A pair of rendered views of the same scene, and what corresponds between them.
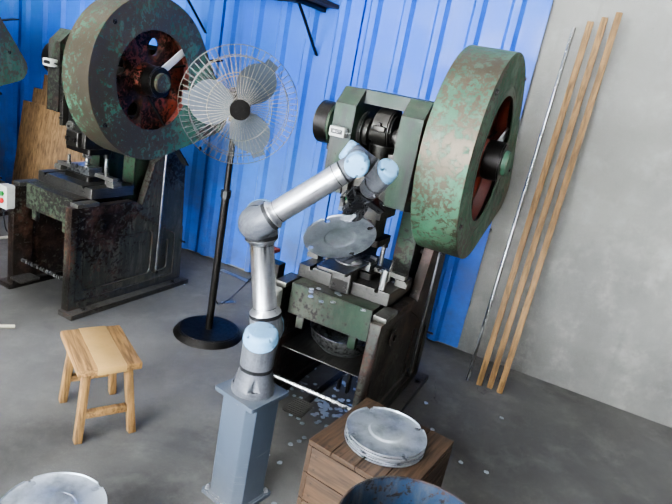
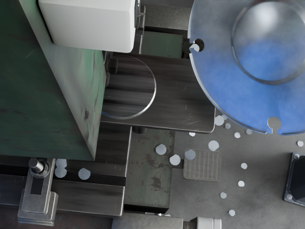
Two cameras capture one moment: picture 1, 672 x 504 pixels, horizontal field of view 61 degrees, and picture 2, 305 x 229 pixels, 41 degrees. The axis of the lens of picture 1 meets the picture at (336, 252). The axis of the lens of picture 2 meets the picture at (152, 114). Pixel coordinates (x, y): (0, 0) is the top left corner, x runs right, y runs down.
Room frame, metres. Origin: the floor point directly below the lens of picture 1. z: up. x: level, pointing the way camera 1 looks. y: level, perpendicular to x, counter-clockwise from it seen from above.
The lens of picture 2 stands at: (2.43, 0.21, 1.48)
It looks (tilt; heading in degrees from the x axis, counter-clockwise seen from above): 72 degrees down; 245
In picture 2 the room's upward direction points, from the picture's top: 7 degrees clockwise
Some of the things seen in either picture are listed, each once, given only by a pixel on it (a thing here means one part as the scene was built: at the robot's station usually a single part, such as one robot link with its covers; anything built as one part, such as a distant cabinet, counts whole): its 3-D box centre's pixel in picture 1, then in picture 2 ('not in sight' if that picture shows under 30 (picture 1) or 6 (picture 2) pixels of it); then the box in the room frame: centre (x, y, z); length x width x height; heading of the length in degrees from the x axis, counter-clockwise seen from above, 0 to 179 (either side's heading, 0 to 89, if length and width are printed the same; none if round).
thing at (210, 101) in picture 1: (257, 192); not in sight; (3.28, 0.52, 0.80); 1.24 x 0.65 x 1.59; 157
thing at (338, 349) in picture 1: (343, 337); not in sight; (2.49, -0.11, 0.36); 0.34 x 0.34 x 0.10
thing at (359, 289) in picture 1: (355, 276); (62, 99); (2.49, -0.11, 0.68); 0.45 x 0.30 x 0.06; 67
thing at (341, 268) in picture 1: (341, 276); (147, 101); (2.33, -0.04, 0.72); 0.25 x 0.14 x 0.14; 157
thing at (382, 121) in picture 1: (382, 148); not in sight; (2.49, -0.11, 1.27); 0.21 x 0.12 x 0.34; 157
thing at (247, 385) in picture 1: (254, 376); not in sight; (1.75, 0.20, 0.50); 0.15 x 0.15 x 0.10
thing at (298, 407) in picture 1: (322, 389); (130, 159); (2.36, -0.06, 0.14); 0.59 x 0.10 x 0.05; 157
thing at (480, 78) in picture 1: (466, 151); not in sight; (2.45, -0.46, 1.33); 1.03 x 0.28 x 0.82; 157
